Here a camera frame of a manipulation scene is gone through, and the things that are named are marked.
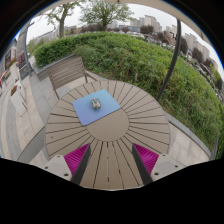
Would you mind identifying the teal transparent computer mouse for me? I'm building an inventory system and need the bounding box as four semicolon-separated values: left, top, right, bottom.
90;97;102;110

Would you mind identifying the blue rectangular mouse pad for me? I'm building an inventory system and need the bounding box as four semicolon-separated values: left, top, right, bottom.
72;88;122;127

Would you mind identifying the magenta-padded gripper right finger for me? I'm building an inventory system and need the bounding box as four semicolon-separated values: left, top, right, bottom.
131;142;184;186

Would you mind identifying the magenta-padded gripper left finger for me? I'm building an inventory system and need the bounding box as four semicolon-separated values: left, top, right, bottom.
41;143;92;186

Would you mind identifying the group of apartment buildings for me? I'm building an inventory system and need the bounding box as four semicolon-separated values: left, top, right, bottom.
129;14;224;89

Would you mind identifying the brown slatted wooden chair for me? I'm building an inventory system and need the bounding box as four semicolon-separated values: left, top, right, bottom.
46;55;98;100

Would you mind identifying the dense leafy tree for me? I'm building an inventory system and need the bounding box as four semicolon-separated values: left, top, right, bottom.
79;0;134;33

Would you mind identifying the low white flower planter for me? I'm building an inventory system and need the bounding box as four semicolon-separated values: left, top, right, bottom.
9;84;28;117

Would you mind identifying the dark grey sign pillar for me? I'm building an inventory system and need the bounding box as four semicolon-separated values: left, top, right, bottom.
17;21;36;79

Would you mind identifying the sparse-leaved tree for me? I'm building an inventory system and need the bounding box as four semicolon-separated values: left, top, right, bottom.
44;1;84;39

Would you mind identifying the dark curved parasol pole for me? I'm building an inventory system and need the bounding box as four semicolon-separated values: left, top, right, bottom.
156;19;183;102

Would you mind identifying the tall white flower planter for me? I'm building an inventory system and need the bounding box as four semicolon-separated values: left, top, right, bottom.
8;58;21;84

